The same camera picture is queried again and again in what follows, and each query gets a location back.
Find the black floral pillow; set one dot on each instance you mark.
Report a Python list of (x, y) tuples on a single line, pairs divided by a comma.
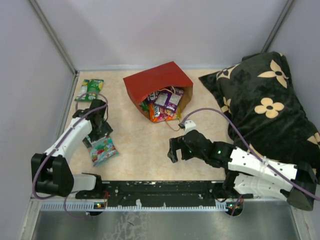
[(258, 96)]

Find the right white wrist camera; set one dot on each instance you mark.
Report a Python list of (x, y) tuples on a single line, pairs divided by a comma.
[(188, 125)]

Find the orange candy bag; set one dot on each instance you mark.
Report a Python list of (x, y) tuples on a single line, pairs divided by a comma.
[(159, 114)]

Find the colourful candy bag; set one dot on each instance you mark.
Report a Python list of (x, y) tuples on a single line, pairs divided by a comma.
[(101, 150)]

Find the green yellow snack bag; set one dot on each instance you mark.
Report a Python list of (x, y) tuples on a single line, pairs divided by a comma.
[(89, 89)]

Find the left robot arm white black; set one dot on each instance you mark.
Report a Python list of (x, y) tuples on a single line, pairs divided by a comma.
[(51, 174)]

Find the red brown paper bag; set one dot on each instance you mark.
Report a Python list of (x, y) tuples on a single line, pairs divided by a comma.
[(142, 84)]

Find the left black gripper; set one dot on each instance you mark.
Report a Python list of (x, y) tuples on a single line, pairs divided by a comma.
[(104, 131)]

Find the white toothed cable rail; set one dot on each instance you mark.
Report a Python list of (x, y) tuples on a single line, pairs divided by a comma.
[(93, 206)]

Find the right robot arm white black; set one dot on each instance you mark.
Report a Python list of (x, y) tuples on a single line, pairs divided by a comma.
[(246, 174)]

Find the purple candy bag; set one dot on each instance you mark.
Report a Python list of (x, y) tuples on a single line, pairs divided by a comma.
[(169, 98)]

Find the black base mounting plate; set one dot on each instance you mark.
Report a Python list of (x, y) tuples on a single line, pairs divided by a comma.
[(159, 193)]

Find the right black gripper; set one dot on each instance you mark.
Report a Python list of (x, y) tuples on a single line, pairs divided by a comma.
[(176, 143)]

